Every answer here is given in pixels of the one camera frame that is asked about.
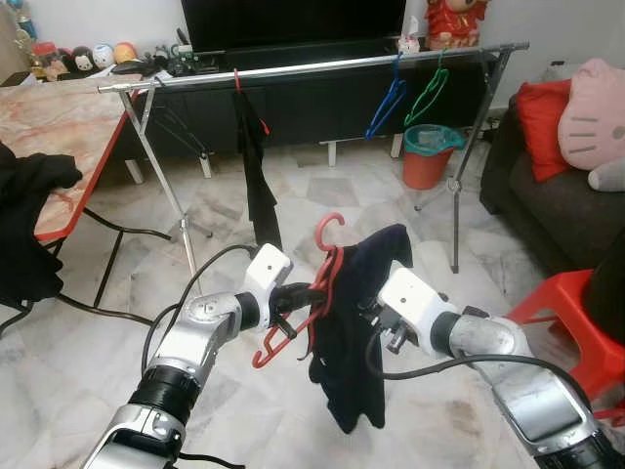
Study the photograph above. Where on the red plastic stool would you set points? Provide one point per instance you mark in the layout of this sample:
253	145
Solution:
562	293

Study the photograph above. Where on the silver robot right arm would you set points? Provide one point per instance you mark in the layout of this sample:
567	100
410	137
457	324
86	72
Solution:
498	342

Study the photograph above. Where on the red bucket green liner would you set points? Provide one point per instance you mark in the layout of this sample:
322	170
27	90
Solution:
428	171

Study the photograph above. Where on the red lidded jar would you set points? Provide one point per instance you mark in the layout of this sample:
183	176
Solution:
43	61

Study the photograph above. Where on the black television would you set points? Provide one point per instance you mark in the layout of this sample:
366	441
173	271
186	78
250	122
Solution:
293	24

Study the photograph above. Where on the blue plastic hanger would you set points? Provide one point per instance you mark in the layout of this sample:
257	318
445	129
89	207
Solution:
391	96

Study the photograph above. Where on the dark grey sofa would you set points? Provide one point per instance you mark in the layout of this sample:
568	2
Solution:
557	225

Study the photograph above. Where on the red laughing Buddha statue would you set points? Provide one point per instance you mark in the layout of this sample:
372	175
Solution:
454	24

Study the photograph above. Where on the navy t-shirt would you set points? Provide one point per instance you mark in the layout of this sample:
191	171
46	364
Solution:
361	283

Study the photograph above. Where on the small electronics pile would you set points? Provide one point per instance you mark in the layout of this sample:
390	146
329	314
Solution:
192	57

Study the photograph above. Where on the marble dining table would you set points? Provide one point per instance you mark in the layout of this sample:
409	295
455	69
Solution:
49	117

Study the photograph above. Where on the small colourful figurine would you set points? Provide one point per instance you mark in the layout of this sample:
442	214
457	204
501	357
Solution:
18	20

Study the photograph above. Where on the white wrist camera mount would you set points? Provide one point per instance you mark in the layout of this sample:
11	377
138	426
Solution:
266	274
415	298

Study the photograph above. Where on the black TV cabinet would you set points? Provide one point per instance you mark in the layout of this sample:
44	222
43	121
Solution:
312	107

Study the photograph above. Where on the green plastic hanger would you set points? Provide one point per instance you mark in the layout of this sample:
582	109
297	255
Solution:
430	93

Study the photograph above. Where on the dark crumpled garment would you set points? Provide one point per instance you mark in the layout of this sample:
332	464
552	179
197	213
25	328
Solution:
29	225

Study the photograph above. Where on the black t-shirt white print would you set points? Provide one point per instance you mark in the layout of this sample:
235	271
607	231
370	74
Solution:
256	166

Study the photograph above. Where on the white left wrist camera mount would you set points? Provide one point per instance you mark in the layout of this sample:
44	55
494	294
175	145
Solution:
266	274

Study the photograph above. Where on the red plastic hanger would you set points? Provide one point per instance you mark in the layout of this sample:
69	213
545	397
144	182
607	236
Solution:
335	266
236	80

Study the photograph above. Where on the grey fabric bag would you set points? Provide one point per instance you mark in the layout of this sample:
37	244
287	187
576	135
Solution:
554	70

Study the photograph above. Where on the silver metal clothes rack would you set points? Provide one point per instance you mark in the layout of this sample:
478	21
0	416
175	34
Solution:
322	65

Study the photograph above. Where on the black wallet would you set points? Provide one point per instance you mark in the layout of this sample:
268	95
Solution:
129	67

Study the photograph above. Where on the pink Hello Kitty pillow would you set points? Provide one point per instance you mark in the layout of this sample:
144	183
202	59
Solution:
596	107

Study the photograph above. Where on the black round doll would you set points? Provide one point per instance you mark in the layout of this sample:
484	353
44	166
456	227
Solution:
84	59

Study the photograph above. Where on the white round doll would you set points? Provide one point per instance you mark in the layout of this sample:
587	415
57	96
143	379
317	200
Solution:
104	56

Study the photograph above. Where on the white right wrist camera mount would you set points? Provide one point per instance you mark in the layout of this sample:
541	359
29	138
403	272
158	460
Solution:
415	298

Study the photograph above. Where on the white tissue box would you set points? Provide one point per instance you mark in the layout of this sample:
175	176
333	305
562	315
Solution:
409	44

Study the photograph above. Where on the red cushion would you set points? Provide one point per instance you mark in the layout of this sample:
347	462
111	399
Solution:
542	127

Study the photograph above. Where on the black plastic hanger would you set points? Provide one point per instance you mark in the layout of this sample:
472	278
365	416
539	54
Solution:
186	132

